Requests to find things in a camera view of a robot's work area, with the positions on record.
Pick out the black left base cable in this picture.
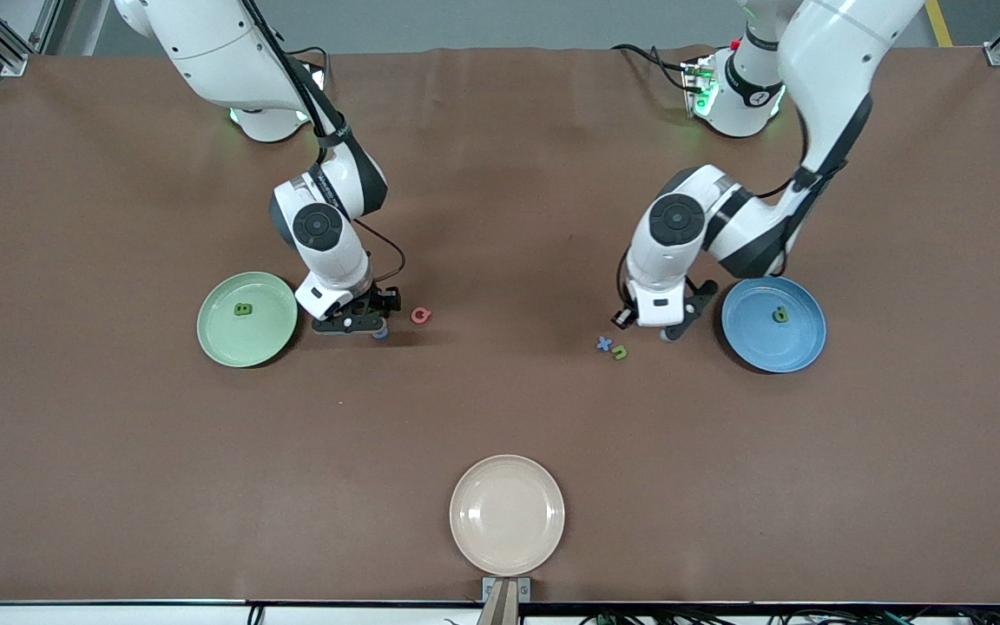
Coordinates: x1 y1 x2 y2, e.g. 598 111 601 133
611 43 696 92

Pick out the black right base cable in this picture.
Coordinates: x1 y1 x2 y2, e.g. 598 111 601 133
287 43 332 88

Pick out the beige plate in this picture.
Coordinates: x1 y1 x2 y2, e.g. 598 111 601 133
450 455 566 576

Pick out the blue plate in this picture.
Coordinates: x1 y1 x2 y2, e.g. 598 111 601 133
720 274 827 374

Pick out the light green plate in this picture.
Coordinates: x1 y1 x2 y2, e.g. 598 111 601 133
196 272 299 368

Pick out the brown table cover mat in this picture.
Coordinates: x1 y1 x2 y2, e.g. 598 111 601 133
0 45 1000 606

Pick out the black base cable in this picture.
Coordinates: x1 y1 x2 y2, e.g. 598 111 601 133
611 43 696 92
287 43 332 88

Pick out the aluminium camera post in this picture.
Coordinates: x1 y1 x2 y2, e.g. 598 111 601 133
476 580 523 625

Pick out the black right camera cable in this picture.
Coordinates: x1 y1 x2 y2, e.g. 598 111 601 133
244 0 406 289

